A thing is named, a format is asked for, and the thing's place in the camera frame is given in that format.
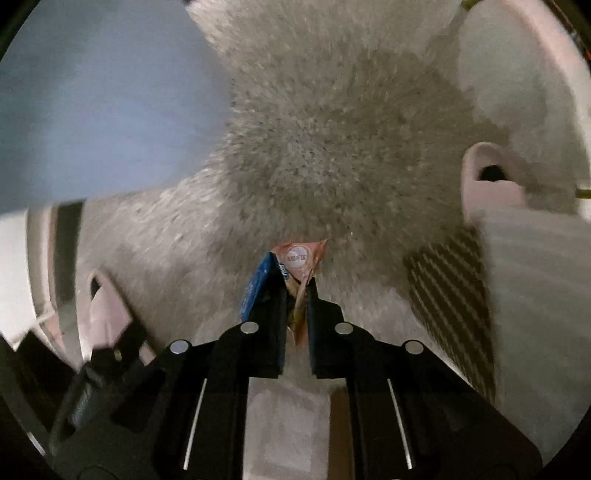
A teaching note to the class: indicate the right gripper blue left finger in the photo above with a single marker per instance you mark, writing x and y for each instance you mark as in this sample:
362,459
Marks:
268,308

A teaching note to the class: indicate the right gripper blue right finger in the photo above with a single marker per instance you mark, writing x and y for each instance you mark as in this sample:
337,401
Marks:
324,343

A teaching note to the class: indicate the blue orange snack wrapper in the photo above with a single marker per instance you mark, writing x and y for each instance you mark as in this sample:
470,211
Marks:
296,262

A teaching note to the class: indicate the light blue trash bin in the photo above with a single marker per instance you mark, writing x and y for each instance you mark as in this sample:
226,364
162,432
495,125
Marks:
106,97

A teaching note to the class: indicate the pink slipper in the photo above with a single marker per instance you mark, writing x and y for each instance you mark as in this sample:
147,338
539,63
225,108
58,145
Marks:
108,318
493,177

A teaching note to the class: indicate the purple checkered tablecloth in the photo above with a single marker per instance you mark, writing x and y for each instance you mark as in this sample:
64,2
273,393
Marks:
538,276

